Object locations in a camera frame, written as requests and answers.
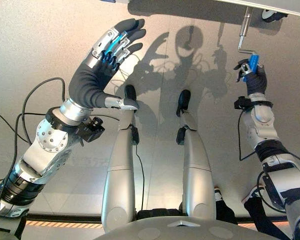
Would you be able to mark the hospital bed frame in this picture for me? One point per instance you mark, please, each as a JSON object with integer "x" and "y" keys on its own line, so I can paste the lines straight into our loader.
{"x": 277, "y": 6}

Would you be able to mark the grey robot torso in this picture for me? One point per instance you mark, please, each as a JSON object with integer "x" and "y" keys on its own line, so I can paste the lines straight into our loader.
{"x": 185, "y": 230}

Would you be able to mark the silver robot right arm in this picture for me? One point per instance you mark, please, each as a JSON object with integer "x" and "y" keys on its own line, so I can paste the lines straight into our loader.
{"x": 265, "y": 127}

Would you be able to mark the dark robot left foot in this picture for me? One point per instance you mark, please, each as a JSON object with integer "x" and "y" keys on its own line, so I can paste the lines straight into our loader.
{"x": 130, "y": 93}

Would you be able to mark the blue white bed fitting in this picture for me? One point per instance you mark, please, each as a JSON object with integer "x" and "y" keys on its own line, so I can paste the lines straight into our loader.
{"x": 115, "y": 1}

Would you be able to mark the orange black striped floor strip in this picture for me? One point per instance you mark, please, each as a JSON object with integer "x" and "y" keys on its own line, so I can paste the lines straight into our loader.
{"x": 62, "y": 224}

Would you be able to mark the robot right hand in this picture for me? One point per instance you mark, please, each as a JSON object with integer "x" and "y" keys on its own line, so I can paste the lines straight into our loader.
{"x": 256, "y": 83}

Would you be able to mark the silver crank with blue grip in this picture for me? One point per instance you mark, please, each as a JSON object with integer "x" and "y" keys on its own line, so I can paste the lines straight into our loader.
{"x": 254, "y": 61}

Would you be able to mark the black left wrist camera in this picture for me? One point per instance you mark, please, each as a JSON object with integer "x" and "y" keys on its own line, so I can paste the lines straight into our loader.
{"x": 91, "y": 130}

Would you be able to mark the dark robot right foot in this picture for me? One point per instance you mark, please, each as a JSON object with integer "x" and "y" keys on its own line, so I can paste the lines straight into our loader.
{"x": 183, "y": 101}

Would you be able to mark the black leg module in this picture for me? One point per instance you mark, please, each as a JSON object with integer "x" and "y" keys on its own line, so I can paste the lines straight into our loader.
{"x": 135, "y": 136}
{"x": 181, "y": 135}

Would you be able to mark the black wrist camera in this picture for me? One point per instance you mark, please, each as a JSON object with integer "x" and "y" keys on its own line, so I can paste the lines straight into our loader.
{"x": 241, "y": 103}
{"x": 91, "y": 130}

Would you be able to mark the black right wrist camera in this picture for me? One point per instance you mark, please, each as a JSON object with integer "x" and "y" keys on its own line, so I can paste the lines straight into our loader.
{"x": 241, "y": 103}

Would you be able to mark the silver robot left leg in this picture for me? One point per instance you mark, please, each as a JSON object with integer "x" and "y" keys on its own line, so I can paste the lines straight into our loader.
{"x": 120, "y": 175}

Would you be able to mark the bed caster wheel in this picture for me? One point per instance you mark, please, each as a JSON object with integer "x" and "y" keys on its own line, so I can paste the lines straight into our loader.
{"x": 271, "y": 14}

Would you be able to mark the dark robot foot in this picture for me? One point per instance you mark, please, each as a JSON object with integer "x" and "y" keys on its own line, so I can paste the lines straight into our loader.
{"x": 130, "y": 93}
{"x": 183, "y": 101}

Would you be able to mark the person's shoe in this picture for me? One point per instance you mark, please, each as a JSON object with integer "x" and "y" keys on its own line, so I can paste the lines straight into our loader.
{"x": 250, "y": 195}
{"x": 218, "y": 193}

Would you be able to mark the silver robot right leg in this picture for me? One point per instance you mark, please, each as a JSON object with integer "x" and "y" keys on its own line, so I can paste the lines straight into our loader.
{"x": 196, "y": 170}

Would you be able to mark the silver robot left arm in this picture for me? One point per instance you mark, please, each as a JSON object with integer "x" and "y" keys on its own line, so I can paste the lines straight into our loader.
{"x": 50, "y": 141}

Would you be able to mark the silver robot leg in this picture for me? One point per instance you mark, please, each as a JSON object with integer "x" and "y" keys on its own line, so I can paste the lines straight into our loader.
{"x": 120, "y": 175}
{"x": 196, "y": 170}

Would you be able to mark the person's leg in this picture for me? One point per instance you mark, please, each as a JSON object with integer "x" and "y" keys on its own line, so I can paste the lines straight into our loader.
{"x": 226, "y": 211}
{"x": 261, "y": 217}

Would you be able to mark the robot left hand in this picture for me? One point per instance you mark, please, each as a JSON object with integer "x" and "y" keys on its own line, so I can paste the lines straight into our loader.
{"x": 90, "y": 80}

